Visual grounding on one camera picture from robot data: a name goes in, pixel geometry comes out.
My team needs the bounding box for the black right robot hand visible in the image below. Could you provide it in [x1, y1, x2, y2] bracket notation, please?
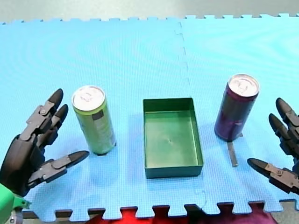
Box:
[247, 97, 299, 194]

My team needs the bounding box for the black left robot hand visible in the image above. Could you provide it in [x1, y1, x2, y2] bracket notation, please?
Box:
[0, 88, 90, 197]

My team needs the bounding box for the dark purple drink can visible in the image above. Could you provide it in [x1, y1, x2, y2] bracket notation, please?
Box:
[214, 74, 260, 141]

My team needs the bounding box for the green drink can dark band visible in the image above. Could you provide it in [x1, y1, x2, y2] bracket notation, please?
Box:
[71, 85, 117, 155]

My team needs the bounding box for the shallow green tray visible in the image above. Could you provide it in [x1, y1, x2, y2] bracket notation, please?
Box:
[143, 97, 204, 179]

